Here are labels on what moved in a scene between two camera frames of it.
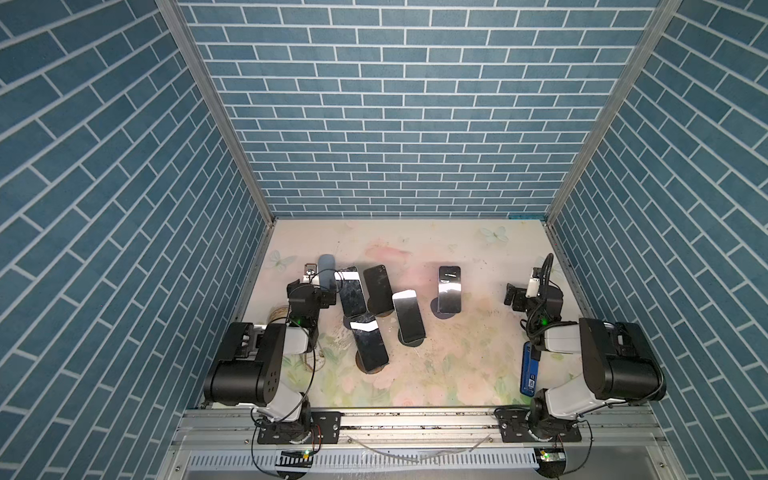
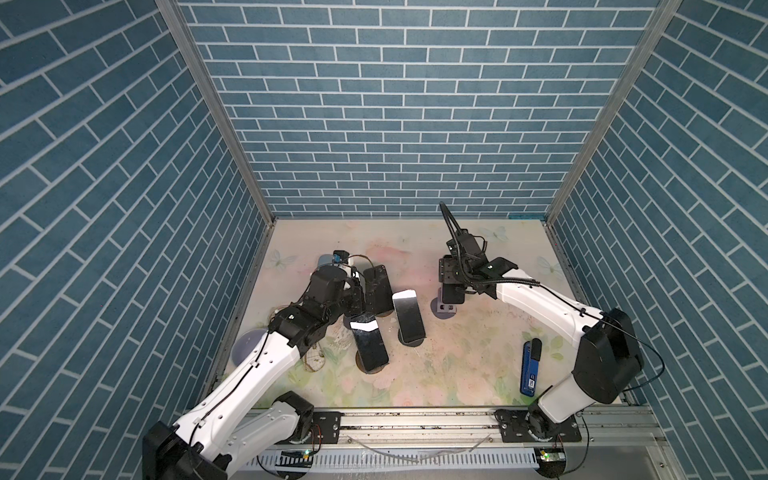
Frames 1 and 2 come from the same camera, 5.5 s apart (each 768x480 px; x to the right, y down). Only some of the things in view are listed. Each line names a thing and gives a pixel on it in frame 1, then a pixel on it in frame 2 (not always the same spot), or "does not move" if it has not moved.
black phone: x=370 y=344 does not move
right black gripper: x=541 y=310 -> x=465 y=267
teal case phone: x=408 y=315 does not move
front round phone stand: x=361 y=365 does not move
